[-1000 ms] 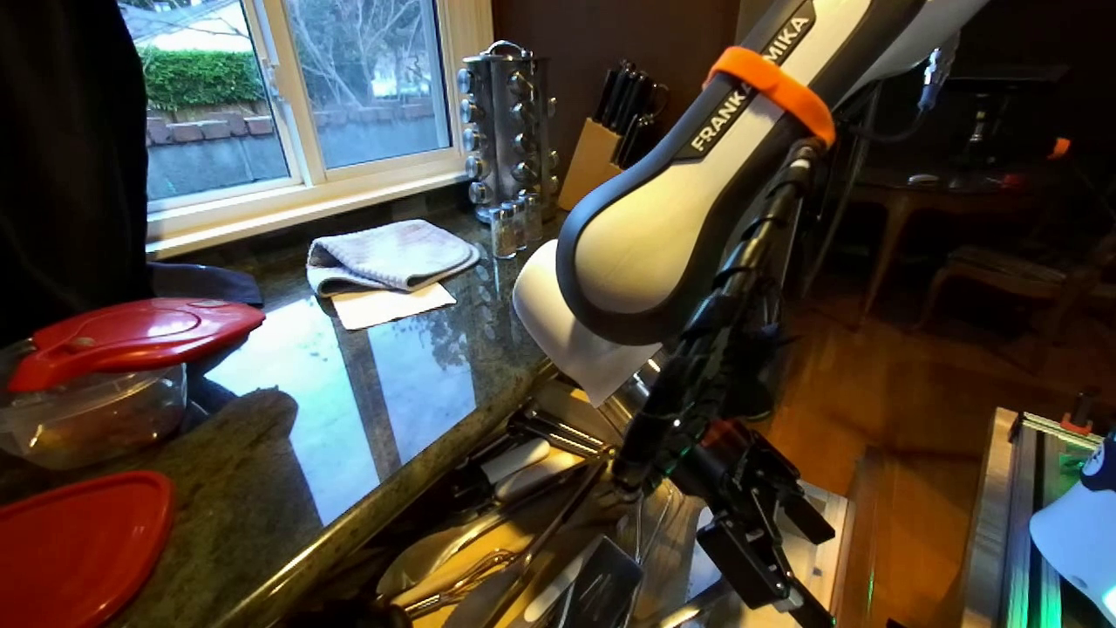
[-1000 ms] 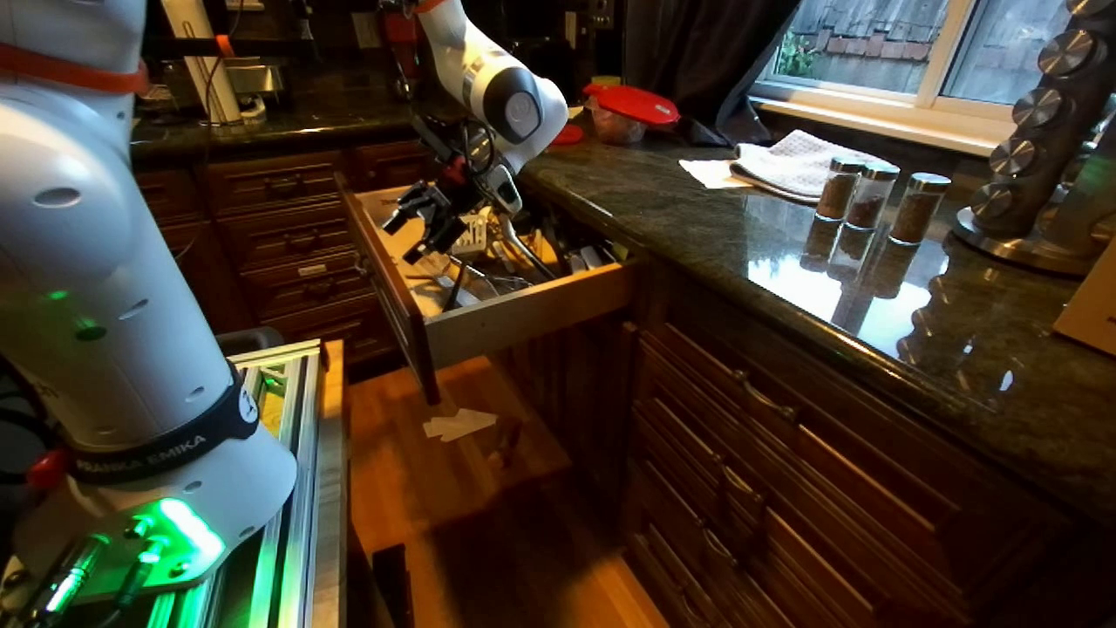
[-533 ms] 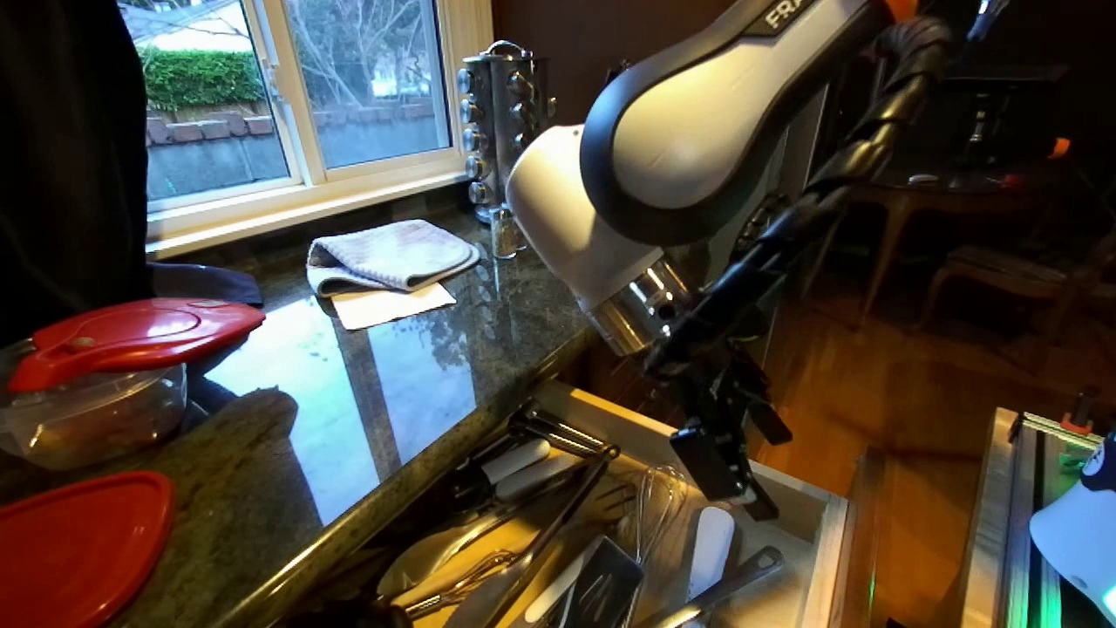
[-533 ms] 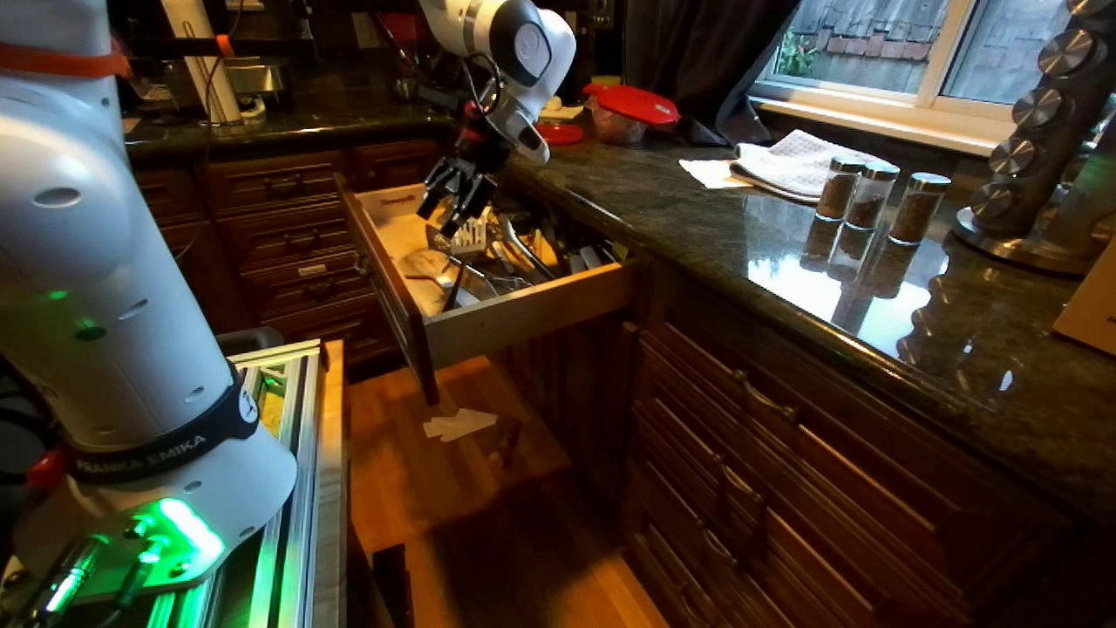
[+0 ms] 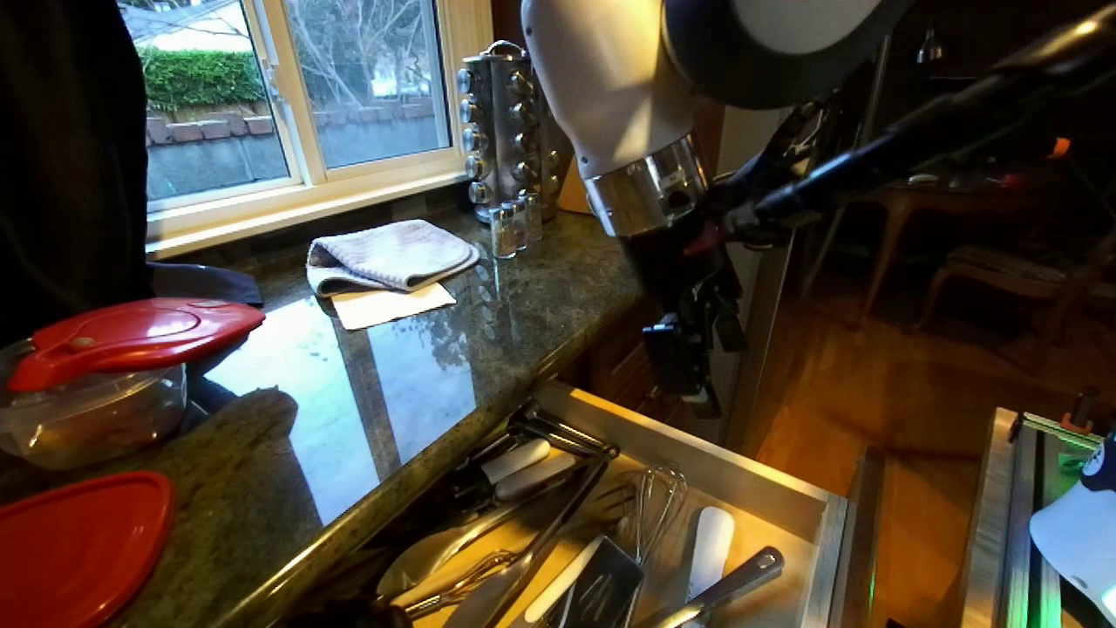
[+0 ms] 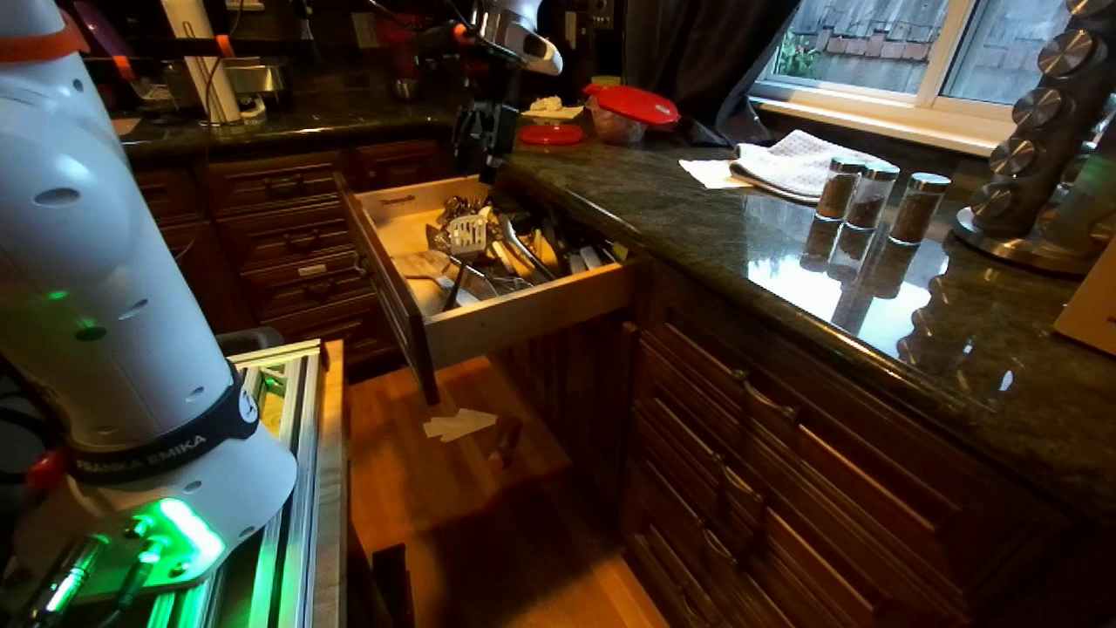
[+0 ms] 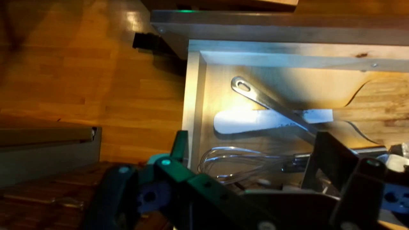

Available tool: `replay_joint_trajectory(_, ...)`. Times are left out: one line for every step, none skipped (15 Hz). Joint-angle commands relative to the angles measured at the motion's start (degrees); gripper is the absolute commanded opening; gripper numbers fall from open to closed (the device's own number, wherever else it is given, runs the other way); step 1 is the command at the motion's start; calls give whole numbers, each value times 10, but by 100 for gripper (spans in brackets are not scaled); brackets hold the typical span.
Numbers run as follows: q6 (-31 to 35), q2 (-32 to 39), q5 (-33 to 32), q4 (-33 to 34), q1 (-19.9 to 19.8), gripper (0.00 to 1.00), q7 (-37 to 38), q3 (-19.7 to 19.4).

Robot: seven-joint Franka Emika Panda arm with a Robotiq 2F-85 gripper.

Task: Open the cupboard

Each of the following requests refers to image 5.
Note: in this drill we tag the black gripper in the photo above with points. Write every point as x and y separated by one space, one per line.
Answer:
686 283

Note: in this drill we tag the wooden utensil drawer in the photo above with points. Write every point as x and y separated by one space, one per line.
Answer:
744 464

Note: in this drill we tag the metal whisk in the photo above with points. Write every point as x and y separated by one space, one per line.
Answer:
654 510

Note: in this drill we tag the white spatula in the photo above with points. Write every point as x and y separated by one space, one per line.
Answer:
709 547

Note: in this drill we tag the black slotted spatula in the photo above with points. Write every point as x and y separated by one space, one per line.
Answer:
597 581

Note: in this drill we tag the chrome spice rack carousel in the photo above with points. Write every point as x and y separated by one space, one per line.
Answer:
507 140

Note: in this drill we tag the white paper sheet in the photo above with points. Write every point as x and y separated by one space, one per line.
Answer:
388 304

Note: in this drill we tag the grey folded cloth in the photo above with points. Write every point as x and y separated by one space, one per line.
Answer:
388 251

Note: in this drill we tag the metal ladle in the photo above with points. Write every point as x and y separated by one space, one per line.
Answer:
425 563

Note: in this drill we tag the wooden chair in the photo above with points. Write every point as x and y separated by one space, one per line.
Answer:
1012 279

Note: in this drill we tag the dark plate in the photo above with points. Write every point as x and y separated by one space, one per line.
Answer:
212 283

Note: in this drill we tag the glass bowl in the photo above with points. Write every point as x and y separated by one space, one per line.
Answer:
92 424

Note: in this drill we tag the flat red lid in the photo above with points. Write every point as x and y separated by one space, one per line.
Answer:
76 553

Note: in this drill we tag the dark curtain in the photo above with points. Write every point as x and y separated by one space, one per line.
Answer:
65 150

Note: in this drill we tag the aluminium robot stand frame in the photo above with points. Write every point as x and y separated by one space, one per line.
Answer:
999 526

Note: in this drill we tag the window with pale frame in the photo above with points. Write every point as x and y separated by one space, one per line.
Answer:
359 82

